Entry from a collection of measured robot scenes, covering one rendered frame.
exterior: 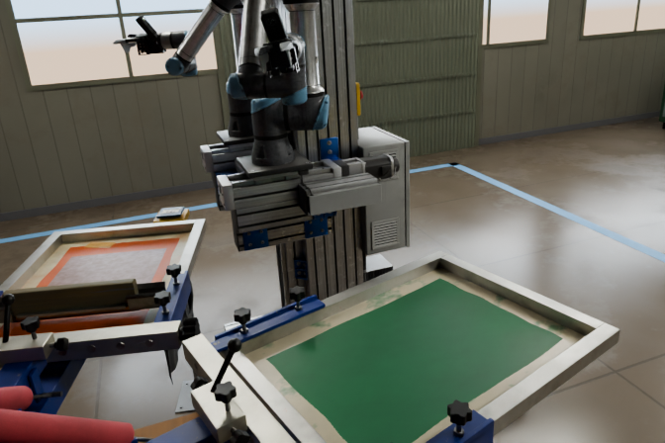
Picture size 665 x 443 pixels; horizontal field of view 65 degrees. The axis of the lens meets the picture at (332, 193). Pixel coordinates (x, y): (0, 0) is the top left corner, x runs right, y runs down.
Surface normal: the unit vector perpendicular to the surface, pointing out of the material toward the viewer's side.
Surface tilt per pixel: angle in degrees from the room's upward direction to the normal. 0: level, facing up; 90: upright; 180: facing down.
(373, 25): 90
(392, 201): 90
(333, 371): 0
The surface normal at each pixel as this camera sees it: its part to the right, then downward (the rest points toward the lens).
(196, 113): 0.34, 0.29
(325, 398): -0.06, -0.94
